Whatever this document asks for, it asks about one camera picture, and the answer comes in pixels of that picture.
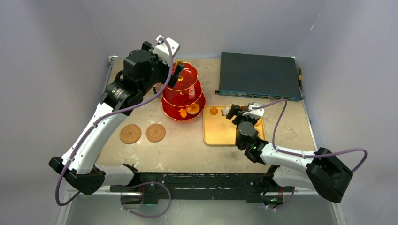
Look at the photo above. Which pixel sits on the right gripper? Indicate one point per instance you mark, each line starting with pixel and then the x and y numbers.
pixel 234 111

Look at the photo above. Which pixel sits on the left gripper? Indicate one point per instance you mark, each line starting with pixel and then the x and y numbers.
pixel 165 77

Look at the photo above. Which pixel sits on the red three-tier cake stand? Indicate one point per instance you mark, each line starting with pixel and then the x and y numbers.
pixel 177 97

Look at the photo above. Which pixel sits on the pink layered cake slice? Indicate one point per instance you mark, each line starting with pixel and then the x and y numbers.
pixel 191 92

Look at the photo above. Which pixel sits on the yellow frosted donut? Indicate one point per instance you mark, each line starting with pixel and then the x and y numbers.
pixel 193 109

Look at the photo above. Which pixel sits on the orange fish-shaped cake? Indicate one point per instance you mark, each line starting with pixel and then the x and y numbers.
pixel 183 113

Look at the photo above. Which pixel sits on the metal white-tipped tongs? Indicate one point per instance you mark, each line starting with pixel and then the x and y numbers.
pixel 225 111

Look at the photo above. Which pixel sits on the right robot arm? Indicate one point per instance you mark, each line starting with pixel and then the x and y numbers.
pixel 320 170

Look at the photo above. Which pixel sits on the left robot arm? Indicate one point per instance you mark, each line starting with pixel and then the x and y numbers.
pixel 142 69

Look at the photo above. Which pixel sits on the upper round biscuit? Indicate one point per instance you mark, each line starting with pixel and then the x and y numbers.
pixel 258 121

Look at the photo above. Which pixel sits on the white enamel mug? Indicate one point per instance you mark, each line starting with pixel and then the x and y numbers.
pixel 157 87

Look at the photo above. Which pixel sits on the yellow serving tray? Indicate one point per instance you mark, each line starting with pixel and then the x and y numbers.
pixel 218 130

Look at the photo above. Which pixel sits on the swirl butter cookie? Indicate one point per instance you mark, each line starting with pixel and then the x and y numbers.
pixel 213 111

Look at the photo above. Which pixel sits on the yellow black tool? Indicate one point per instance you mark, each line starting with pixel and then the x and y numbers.
pixel 299 74

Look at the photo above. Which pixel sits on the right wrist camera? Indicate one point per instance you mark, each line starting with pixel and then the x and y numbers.
pixel 254 110

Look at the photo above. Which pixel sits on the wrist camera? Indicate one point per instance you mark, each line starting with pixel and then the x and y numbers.
pixel 254 110
pixel 166 49

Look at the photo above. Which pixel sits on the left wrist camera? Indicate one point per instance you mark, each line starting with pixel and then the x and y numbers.
pixel 166 49

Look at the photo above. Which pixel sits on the dark network switch box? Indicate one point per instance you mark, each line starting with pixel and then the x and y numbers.
pixel 259 76

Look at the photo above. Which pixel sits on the black base frame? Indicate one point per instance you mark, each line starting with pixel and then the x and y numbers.
pixel 249 187

